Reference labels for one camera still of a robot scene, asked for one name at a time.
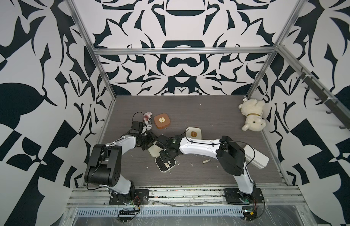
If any cream nail kit case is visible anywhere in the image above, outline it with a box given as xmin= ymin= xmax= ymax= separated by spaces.
xmin=185 ymin=127 xmax=202 ymax=139
xmin=148 ymin=141 xmax=176 ymax=172

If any brown nail kit case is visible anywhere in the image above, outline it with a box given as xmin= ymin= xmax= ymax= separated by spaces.
xmin=154 ymin=113 xmax=171 ymax=130

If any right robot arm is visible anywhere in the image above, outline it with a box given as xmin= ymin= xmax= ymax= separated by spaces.
xmin=155 ymin=135 xmax=255 ymax=196

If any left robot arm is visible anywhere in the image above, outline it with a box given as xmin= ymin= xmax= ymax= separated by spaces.
xmin=84 ymin=121 xmax=157 ymax=195

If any crushed flag print can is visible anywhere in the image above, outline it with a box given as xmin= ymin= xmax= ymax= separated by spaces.
xmin=144 ymin=112 xmax=153 ymax=131

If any white teddy bear plush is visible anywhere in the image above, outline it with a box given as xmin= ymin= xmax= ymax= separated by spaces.
xmin=239 ymin=99 xmax=266 ymax=132

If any white box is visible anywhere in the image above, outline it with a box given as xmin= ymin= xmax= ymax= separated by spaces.
xmin=244 ymin=145 xmax=270 ymax=170

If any right circuit board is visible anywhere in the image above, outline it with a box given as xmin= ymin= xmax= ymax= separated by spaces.
xmin=242 ymin=206 xmax=258 ymax=222

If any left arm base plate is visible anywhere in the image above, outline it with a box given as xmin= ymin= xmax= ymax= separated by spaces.
xmin=109 ymin=189 xmax=150 ymax=205

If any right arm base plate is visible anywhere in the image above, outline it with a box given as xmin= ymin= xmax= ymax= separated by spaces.
xmin=224 ymin=187 xmax=264 ymax=206

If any wall hook rail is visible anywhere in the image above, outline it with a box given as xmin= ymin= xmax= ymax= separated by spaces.
xmin=295 ymin=67 xmax=350 ymax=130

